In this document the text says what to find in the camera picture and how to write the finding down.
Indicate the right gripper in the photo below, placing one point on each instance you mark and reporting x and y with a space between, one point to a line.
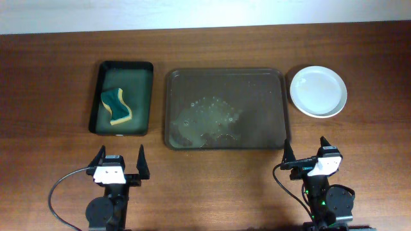
301 168

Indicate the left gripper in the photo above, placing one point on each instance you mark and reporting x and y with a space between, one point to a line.
143 168

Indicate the light blue plate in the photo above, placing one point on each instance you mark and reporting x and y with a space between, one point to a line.
318 92

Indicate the green yellow sponge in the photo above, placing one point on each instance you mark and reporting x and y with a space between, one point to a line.
113 102

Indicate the brown serving tray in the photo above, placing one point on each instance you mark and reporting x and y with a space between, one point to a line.
226 109

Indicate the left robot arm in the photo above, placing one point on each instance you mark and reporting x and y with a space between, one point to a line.
109 212

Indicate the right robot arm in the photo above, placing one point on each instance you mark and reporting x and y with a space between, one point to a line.
328 206

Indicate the black water tray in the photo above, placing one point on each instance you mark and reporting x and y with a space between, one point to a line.
135 78

